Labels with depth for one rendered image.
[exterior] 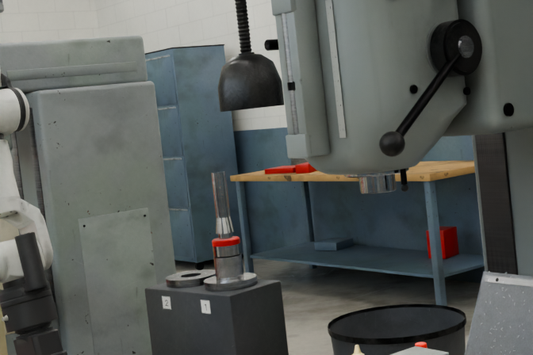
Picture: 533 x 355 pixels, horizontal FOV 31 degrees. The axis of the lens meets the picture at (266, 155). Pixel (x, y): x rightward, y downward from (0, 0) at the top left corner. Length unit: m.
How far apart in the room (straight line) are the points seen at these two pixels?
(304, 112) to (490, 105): 0.25
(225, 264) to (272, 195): 7.01
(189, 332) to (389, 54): 0.67
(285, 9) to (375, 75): 0.14
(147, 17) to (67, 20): 1.23
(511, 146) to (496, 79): 0.34
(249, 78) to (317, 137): 0.18
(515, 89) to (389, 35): 0.21
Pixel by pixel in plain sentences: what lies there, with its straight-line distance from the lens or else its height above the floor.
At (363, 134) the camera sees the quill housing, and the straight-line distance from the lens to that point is 1.17.
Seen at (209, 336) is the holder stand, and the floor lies 1.05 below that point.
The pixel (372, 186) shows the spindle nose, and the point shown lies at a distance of 1.25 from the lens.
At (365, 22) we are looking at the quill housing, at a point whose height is 1.50.
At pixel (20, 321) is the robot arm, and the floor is 1.09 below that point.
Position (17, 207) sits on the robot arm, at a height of 1.28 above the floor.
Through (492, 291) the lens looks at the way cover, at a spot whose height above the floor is 1.06.
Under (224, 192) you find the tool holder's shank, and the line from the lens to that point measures 1.58.
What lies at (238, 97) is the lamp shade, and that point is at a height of 1.42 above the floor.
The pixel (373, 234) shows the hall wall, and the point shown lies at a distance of 7.63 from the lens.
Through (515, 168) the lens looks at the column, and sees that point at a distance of 1.60.
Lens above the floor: 1.41
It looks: 3 degrees down
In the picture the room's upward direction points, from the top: 6 degrees counter-clockwise
